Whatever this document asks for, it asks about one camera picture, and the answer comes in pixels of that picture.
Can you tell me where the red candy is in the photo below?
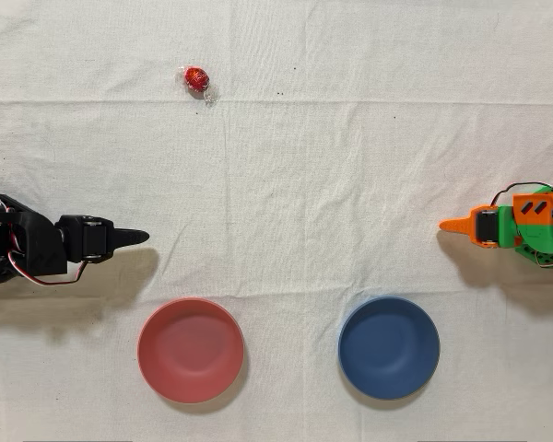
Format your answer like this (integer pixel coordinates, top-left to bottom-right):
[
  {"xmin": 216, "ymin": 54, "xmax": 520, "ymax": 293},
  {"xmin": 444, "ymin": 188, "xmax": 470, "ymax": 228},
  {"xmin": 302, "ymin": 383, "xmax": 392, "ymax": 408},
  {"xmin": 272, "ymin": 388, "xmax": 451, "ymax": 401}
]
[{"xmin": 175, "ymin": 64, "xmax": 218, "ymax": 106}]

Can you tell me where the red bowl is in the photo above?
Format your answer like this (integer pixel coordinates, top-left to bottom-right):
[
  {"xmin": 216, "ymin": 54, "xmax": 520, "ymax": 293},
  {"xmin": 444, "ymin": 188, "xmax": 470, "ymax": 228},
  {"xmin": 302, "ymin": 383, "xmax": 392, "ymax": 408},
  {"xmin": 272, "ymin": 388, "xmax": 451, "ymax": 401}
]
[{"xmin": 136, "ymin": 297, "xmax": 246, "ymax": 405}]

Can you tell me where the blue bowl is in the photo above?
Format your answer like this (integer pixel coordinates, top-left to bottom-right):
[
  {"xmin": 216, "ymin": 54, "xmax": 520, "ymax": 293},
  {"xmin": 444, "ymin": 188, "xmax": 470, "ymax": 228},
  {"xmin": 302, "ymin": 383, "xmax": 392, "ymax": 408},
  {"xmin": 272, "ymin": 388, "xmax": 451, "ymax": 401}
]
[{"xmin": 337, "ymin": 296, "xmax": 441, "ymax": 400}]

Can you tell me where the white tablecloth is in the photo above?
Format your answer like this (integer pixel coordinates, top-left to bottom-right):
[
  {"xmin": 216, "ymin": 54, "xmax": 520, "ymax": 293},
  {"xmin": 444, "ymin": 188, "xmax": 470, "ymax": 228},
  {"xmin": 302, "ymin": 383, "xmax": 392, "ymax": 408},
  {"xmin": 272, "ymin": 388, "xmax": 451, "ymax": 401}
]
[{"xmin": 0, "ymin": 0, "xmax": 553, "ymax": 442}]

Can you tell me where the orange arm servo cable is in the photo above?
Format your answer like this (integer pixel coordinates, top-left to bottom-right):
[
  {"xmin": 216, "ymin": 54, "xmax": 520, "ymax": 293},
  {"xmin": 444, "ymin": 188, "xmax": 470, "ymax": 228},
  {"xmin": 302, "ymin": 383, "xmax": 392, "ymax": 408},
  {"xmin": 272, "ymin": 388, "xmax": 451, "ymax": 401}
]
[{"xmin": 490, "ymin": 181, "xmax": 553, "ymax": 207}]

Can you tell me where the black arm servo cable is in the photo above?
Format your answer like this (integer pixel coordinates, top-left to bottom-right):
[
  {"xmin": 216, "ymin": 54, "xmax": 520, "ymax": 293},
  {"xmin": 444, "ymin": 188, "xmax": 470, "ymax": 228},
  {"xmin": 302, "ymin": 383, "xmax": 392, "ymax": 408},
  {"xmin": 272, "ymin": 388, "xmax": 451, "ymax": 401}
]
[{"xmin": 7, "ymin": 250, "xmax": 89, "ymax": 285}]

